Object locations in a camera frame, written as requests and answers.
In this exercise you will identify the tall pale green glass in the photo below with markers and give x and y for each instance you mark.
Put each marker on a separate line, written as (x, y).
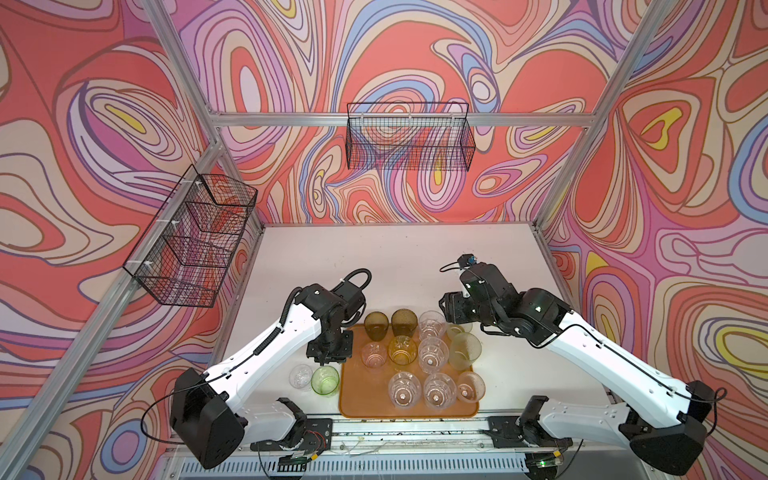
(464, 350)

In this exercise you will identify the brown glass back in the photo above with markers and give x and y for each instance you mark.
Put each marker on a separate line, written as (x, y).
(376, 325)

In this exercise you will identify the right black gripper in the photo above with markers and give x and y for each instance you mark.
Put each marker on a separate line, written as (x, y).
(453, 307)

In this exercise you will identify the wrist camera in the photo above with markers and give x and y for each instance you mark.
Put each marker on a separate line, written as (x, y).
(354, 302)
(484, 282)

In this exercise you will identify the brown plastic tray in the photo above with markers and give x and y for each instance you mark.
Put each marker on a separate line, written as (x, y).
(364, 392)

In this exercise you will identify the pink glass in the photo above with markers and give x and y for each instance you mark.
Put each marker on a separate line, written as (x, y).
(471, 387)
(374, 355)

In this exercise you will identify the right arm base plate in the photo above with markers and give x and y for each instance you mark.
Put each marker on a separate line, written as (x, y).
(512, 432)

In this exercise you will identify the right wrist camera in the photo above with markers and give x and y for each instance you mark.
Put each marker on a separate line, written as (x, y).
(484, 282)

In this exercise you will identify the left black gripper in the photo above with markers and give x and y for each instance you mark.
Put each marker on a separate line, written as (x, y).
(342, 356)

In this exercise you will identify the bright green glass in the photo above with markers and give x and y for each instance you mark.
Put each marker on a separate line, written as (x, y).
(325, 380)

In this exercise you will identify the left black wire basket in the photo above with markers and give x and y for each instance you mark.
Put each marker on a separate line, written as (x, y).
(201, 225)

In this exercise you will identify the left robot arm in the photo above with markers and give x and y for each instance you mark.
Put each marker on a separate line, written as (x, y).
(209, 410)

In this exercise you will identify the back black wire basket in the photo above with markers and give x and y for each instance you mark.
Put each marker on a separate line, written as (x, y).
(409, 135)

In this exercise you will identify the small pale green glass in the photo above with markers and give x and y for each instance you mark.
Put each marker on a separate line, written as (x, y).
(456, 329)

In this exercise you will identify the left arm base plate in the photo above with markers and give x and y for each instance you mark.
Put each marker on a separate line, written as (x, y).
(309, 436)

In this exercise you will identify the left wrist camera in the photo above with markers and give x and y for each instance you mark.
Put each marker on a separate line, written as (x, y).
(354, 302)

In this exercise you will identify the dark olive glass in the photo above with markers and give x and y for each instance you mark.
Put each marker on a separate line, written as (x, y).
(404, 322)

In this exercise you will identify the black wire basket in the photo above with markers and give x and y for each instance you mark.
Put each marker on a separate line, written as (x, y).
(409, 135)
(201, 225)

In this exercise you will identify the yellow glass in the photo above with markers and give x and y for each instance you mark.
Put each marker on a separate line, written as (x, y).
(402, 350)

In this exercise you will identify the small clear glass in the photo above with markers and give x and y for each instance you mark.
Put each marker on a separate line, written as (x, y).
(300, 376)

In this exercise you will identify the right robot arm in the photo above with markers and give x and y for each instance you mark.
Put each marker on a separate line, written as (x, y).
(659, 418)

